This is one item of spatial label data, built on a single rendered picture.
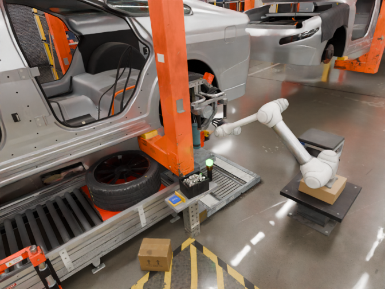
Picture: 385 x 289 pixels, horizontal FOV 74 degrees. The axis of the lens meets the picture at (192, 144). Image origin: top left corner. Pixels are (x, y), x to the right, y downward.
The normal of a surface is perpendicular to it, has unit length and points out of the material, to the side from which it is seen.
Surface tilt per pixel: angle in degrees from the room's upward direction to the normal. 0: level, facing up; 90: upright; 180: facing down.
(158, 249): 0
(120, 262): 0
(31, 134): 91
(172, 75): 90
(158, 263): 90
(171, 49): 90
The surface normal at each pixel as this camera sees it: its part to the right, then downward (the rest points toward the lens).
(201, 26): 0.62, 0.20
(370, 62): -0.76, 0.36
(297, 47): -0.28, 0.47
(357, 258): -0.06, -0.87
